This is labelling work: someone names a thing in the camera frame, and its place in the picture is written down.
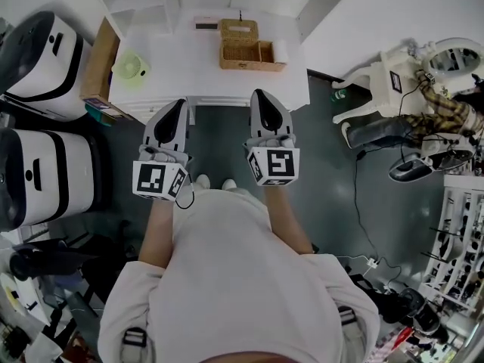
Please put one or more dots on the person's white shoe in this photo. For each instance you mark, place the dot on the person's white shoe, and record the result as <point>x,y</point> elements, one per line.
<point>229,184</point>
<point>202,182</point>

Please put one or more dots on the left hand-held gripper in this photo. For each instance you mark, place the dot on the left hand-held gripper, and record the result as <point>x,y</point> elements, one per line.
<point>155,180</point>

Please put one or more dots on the white ornate chair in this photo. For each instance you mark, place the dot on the white ornate chair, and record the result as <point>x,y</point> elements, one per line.
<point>382,85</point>

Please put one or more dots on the white black-trimmed machine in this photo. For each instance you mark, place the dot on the white black-trimmed machine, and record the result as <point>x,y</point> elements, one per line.
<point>45,66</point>
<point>49,176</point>

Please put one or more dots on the person's white shirt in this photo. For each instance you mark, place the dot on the person's white shirt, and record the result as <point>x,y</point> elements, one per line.
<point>242,278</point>

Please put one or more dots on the woven wicker box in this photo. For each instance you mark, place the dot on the woven wicker box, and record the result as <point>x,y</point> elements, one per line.
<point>242,53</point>

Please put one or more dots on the teal box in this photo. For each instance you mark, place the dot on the teal box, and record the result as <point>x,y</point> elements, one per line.
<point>99,113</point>

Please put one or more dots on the white power strip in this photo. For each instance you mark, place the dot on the white power strip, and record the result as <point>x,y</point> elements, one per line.
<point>371,262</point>

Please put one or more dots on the person's right forearm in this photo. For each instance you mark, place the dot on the person's right forearm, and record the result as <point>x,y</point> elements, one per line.
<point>287,221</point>

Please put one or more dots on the white paper roll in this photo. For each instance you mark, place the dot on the white paper roll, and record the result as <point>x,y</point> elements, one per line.
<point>280,51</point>

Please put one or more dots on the grey black device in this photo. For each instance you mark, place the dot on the grey black device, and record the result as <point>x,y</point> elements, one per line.
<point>410,169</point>

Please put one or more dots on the white rack of dark parts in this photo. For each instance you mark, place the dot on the white rack of dark parts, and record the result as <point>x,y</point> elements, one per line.
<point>457,240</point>

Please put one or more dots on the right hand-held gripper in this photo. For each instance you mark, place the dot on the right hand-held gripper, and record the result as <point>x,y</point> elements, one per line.
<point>278,165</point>

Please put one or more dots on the green bottle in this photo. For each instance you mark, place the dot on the green bottle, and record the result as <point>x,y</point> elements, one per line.
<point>339,95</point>

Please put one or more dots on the black white device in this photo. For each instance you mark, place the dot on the black white device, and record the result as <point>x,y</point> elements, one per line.
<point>419,310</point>

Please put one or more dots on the light green desk fan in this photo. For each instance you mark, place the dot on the light green desk fan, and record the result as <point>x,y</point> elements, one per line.
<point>130,68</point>

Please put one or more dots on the person's left forearm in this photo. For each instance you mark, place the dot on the person's left forearm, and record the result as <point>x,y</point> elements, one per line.
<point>157,233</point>

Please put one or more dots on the brown cardboard box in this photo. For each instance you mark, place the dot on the brown cardboard box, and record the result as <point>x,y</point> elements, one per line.
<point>100,70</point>

